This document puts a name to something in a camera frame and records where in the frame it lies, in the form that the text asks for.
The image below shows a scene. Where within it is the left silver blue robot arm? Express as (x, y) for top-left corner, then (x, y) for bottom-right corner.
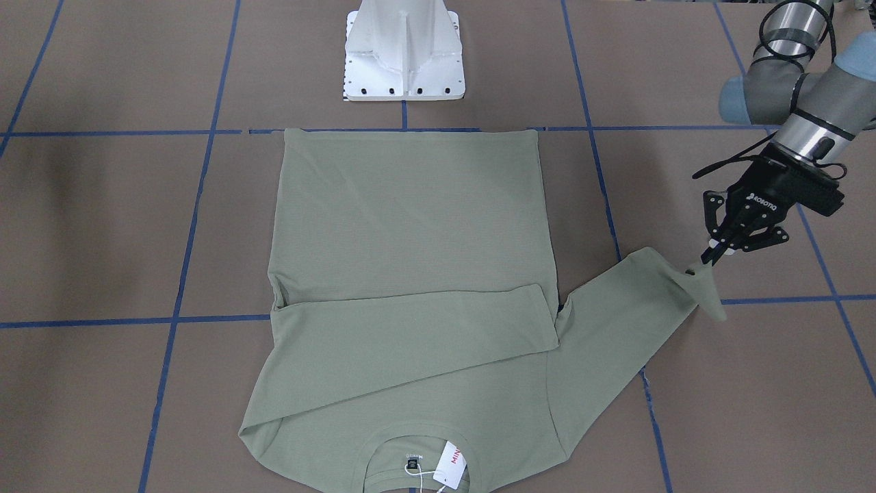
(693, 1), (875, 265)

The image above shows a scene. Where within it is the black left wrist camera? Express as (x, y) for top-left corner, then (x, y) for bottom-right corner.
(790, 170), (845, 216)

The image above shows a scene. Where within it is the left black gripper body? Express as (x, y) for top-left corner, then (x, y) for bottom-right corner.
(725, 159), (808, 237)

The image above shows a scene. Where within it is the olive green long-sleeve shirt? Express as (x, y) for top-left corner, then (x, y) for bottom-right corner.
(238, 129), (726, 492)

